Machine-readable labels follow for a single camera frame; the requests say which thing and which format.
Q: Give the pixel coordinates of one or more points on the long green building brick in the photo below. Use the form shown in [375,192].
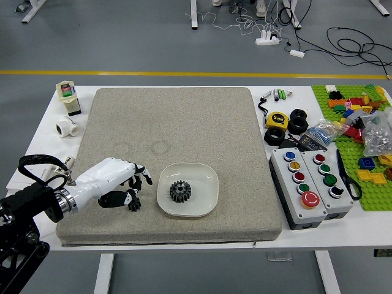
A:
[373,92]

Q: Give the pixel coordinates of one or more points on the brown building brick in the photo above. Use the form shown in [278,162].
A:
[389,173]

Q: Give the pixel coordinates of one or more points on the small black gear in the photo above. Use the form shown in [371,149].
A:
[134,208]

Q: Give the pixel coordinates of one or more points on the white desk leg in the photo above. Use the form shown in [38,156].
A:
[293,13]
[381,6]
[194,15]
[32,10]

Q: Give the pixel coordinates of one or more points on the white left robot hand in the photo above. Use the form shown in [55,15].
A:
[104,177]

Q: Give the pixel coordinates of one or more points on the white printed pipe fitting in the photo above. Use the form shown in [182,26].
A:
[70,160]

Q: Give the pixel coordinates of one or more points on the grey four-button control box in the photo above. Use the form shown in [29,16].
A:
[340,200]

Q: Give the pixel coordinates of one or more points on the person's shoe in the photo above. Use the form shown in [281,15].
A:
[216,2]
[260,7]

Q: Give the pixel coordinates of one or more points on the yellow flat tile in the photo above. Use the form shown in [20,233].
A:
[378,178]
[364,175]

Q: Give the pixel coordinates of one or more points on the white power adapter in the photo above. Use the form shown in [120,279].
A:
[297,53]

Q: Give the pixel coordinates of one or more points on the white flat panel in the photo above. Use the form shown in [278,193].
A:
[39,174]

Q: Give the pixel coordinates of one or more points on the plastic bag of metal nuts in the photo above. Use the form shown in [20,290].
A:
[376,137]

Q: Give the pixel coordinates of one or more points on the black scissors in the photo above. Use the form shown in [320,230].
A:
[342,168]

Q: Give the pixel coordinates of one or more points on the big black hex nut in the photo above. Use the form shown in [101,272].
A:
[269,137]
[298,114]
[292,125]

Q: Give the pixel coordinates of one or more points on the yellow building brick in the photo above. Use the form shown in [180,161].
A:
[385,159]
[382,92]

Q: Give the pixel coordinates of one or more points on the white power strip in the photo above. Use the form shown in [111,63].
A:
[266,39]

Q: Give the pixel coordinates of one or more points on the grey-brown mat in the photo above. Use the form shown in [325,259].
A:
[183,122]

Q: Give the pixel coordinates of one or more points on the white building brick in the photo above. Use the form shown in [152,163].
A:
[330,88]

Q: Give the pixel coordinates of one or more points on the plastic bag of blue parts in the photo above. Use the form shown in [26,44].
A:
[321,133]

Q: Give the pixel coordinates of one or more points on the small green building brick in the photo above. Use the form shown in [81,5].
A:
[338,108]

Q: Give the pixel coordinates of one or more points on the black building brick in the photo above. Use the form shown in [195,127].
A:
[335,95]

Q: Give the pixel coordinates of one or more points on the black digital display module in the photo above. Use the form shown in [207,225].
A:
[312,143]

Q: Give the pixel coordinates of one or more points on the green building baseplate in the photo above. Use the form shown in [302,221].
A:
[346,162]

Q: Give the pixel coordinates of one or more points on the orange building brick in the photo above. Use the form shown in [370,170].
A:
[335,103]

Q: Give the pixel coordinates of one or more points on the pink building brick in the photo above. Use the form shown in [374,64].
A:
[348,105]

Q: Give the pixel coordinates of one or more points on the dark under-table controller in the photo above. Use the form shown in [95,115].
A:
[382,253]

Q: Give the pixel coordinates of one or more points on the small blue building brick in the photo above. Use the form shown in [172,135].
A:
[347,114]

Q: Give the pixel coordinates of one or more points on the white and black battery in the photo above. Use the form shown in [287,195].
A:
[275,94]

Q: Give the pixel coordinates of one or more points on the grey under-table bracket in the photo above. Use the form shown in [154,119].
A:
[278,256]

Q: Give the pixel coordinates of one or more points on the yellow tape measure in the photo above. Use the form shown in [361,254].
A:
[277,119]

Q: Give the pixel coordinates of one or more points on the white square plate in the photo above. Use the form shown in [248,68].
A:
[202,190]

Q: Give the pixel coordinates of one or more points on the big black gear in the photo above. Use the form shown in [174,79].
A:
[176,196]

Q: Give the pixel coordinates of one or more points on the cream switch box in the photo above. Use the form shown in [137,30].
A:
[68,98]

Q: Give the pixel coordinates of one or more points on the green battery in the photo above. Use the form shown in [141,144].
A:
[280,93]
[284,93]

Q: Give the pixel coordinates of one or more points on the white pipe tee fitting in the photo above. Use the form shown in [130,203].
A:
[69,127]

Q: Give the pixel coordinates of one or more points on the grey five-button control box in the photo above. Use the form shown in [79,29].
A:
[288,183]

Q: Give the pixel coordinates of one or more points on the grey building brick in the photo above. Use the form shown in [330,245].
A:
[358,115]

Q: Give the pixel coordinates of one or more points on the black flat plastic piece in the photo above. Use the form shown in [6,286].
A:
[288,144]

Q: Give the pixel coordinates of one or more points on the large red building brick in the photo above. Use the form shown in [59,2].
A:
[352,132]

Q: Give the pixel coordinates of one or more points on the white table leg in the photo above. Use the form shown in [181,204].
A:
[105,281]
[329,275]

